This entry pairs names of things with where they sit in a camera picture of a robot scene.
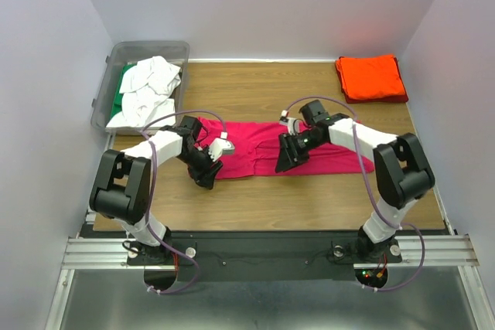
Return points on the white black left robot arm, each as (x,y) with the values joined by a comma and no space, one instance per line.
(123,183)

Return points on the aluminium frame rail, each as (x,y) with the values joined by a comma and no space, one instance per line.
(440,251)

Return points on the small electronics board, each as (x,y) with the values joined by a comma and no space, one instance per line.
(369,275)

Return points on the white t shirt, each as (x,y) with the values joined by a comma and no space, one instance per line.
(144,94)

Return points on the clear plastic bin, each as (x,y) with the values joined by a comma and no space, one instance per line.
(126,53)

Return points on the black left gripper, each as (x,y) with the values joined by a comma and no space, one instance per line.
(205,177)

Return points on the dark red folded t shirt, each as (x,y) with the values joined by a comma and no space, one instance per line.
(386,99)

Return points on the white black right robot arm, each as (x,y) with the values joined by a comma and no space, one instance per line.
(403,174)

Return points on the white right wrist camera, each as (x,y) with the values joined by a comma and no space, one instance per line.
(292,124)

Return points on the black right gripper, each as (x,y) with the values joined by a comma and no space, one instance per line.
(288,154)

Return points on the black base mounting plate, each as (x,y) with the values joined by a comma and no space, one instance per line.
(258,256)

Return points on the pink t shirt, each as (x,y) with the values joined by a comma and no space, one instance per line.
(257,148)

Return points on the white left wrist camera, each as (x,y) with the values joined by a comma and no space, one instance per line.
(220,146)

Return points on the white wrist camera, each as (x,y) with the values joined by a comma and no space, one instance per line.
(292,124)
(220,146)

